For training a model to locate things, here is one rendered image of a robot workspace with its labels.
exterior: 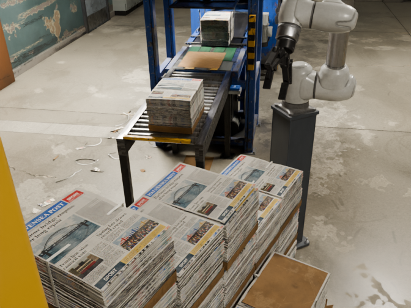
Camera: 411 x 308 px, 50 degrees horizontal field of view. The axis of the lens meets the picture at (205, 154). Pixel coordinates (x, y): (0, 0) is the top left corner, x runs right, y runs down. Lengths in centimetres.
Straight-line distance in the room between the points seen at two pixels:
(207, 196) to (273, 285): 54
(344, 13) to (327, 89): 81
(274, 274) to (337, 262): 107
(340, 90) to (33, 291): 212
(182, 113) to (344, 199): 159
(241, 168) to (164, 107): 67
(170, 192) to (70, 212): 54
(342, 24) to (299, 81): 80
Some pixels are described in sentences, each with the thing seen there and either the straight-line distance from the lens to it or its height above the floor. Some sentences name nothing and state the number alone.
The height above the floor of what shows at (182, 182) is 107.
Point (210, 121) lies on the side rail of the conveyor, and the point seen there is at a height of 80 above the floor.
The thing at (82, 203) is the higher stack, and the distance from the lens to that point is 138.
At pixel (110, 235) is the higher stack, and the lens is 124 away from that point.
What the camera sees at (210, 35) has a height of 90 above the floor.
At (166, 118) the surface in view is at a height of 91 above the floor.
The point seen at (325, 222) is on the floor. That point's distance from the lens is 341.
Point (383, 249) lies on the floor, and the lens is 329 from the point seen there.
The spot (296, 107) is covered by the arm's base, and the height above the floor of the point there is 104.
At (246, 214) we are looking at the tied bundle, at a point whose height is 100.
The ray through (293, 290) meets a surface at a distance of 203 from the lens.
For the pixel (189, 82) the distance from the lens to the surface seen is 296.
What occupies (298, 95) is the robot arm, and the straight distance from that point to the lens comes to 256.
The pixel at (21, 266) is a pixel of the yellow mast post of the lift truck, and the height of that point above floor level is 168.
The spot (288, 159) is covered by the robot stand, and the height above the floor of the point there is 72.
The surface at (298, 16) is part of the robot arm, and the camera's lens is 178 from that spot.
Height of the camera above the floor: 207
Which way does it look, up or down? 30 degrees down
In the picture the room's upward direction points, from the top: 1 degrees counter-clockwise
